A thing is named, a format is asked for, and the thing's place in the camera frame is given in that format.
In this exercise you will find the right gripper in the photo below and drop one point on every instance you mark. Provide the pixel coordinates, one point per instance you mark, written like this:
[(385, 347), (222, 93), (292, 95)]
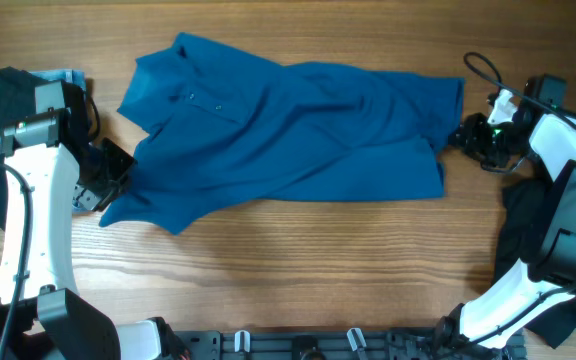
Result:
[(469, 138)]

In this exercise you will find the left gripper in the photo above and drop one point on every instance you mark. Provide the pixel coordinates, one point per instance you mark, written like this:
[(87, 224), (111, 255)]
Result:
[(103, 176)]

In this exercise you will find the blue polo shirt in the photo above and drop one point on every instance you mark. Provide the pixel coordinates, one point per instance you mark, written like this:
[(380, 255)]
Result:
[(224, 127)]

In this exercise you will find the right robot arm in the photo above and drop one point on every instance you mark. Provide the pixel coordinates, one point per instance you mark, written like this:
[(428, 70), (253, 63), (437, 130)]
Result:
[(532, 123)]

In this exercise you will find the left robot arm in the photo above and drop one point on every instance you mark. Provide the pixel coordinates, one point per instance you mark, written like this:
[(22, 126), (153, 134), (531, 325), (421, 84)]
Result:
[(51, 164)]

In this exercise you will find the black polo shirt right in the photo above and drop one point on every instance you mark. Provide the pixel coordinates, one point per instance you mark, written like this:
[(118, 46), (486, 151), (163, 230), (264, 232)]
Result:
[(521, 202)]

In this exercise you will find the light blue folded jeans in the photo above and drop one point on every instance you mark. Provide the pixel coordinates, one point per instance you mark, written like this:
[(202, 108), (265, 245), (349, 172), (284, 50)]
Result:
[(68, 77)]

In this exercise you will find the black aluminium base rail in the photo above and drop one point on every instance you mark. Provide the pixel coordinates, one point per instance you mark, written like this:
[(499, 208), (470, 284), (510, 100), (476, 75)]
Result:
[(394, 344)]

